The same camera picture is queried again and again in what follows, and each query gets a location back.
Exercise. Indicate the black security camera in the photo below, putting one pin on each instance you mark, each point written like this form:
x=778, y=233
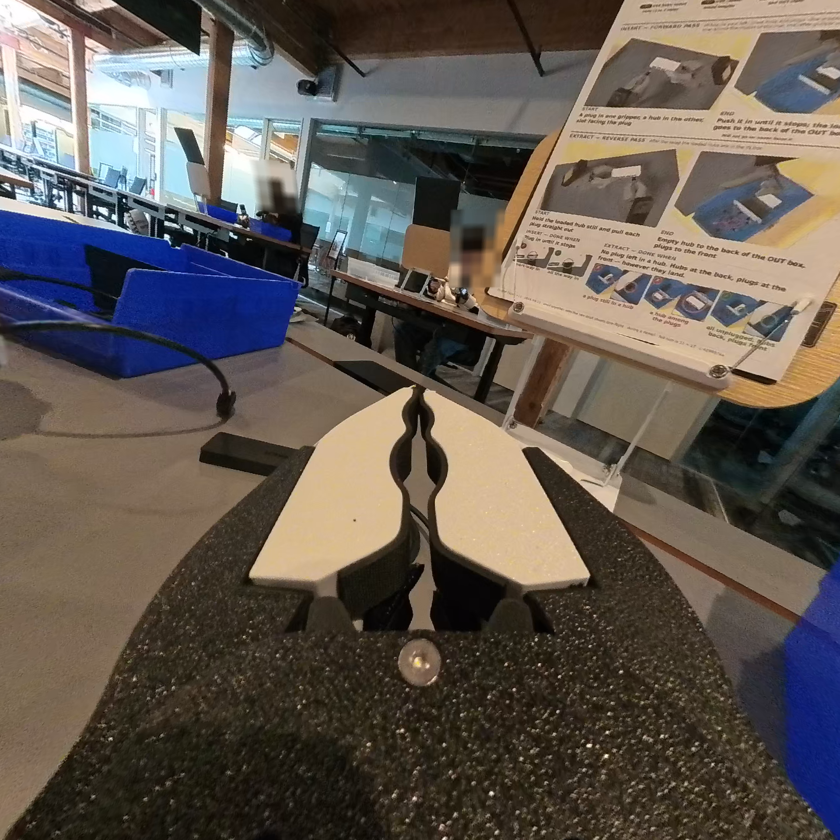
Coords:
x=308, y=85

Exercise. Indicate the wooden pillar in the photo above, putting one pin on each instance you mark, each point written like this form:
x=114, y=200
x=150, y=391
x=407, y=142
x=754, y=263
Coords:
x=218, y=111
x=79, y=98

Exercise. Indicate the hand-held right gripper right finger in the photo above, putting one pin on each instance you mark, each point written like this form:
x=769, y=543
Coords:
x=512, y=518

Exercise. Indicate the clear plastic box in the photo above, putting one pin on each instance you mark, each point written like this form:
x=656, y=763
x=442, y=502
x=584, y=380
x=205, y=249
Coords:
x=415, y=282

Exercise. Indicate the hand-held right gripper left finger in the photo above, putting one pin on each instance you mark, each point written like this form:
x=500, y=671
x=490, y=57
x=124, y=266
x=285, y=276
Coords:
x=328, y=518

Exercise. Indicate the small sign stand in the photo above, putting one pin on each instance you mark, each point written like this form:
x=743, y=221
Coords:
x=339, y=244

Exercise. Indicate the grey usb hub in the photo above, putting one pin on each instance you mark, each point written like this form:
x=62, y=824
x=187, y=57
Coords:
x=243, y=453

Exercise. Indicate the black desk mat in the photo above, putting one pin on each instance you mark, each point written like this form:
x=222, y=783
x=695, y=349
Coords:
x=374, y=373

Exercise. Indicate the wooden clipboard with instruction sheet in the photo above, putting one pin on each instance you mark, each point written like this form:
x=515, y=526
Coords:
x=669, y=197

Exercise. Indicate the brown topped work table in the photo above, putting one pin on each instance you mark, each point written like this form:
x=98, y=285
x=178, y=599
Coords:
x=216, y=229
x=426, y=302

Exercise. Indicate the black hanging screen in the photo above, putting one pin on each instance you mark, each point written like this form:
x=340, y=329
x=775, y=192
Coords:
x=157, y=26

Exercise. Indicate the silver ceiling duct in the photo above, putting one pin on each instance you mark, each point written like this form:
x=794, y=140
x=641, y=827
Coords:
x=184, y=52

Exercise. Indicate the blue plastic bin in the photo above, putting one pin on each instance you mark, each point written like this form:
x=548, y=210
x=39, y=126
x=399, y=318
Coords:
x=197, y=308
x=814, y=689
x=269, y=229
x=216, y=211

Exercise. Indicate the cardboard panel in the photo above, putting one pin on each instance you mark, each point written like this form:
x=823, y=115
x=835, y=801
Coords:
x=426, y=249

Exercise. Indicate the display board on stand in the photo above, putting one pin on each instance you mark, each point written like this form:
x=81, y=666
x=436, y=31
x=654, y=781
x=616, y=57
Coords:
x=193, y=161

